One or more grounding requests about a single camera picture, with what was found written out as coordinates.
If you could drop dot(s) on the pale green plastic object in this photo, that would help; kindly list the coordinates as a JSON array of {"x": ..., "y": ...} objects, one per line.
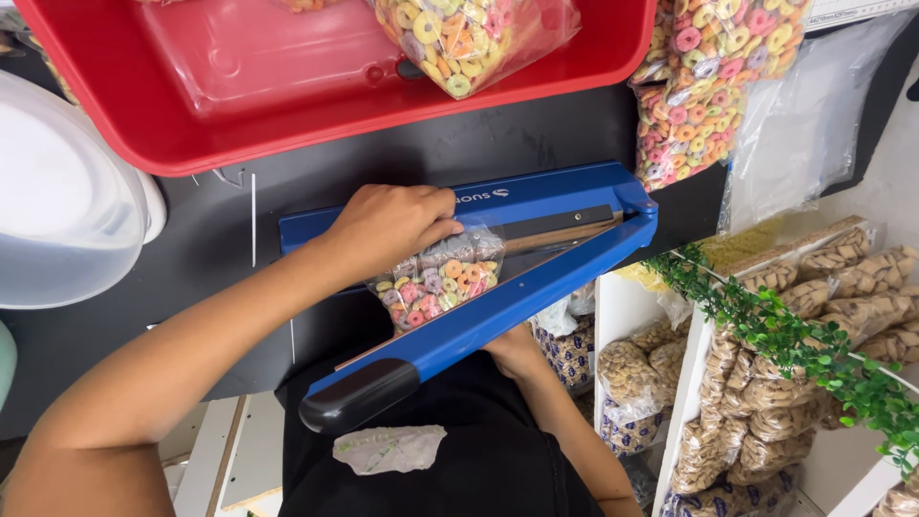
[{"x": 6, "y": 363}]

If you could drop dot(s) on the blue impulse heat sealer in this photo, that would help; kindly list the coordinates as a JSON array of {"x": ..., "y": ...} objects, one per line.
[{"x": 545, "y": 194}]

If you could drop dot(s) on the yellow snack bag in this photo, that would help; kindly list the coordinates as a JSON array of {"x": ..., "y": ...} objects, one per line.
[{"x": 739, "y": 248}]

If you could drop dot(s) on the red plastic tray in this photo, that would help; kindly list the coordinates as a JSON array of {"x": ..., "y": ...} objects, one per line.
[{"x": 215, "y": 108}]

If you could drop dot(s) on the person's left fingers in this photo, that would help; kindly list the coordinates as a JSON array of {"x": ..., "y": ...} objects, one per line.
[{"x": 441, "y": 205}]

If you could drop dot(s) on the person's right hand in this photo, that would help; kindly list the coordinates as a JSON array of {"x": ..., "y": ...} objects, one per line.
[{"x": 517, "y": 353}]

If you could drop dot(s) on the white plastic lid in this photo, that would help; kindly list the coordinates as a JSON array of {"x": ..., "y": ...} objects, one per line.
[{"x": 154, "y": 212}]

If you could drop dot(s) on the stack of clear plastic bags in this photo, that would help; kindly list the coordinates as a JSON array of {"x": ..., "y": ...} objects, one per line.
[{"x": 804, "y": 122}]

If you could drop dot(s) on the clear plastic container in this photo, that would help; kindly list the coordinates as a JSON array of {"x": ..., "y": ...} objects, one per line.
[{"x": 64, "y": 201}]

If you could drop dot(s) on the white wooden board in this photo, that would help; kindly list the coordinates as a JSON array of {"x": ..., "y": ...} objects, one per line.
[{"x": 244, "y": 459}]

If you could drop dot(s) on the small cereal rings bag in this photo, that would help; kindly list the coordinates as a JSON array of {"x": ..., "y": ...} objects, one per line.
[{"x": 445, "y": 284}]

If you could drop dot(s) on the large cereal rings bag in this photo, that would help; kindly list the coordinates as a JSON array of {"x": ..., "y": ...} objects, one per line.
[{"x": 459, "y": 43}]

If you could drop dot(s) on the white shelf with snack bags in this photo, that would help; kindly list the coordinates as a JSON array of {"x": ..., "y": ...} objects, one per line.
[{"x": 761, "y": 416}]

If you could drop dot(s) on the green artificial leaf garland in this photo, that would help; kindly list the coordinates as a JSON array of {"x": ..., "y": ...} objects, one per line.
[{"x": 797, "y": 337}]

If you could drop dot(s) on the person's left hand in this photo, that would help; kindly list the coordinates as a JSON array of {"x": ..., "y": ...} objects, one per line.
[{"x": 380, "y": 230}]

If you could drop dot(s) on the white paper pack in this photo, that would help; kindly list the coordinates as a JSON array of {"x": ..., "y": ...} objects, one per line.
[{"x": 861, "y": 11}]

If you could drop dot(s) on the person's black shirt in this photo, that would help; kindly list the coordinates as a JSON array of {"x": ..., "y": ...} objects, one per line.
[{"x": 488, "y": 459}]

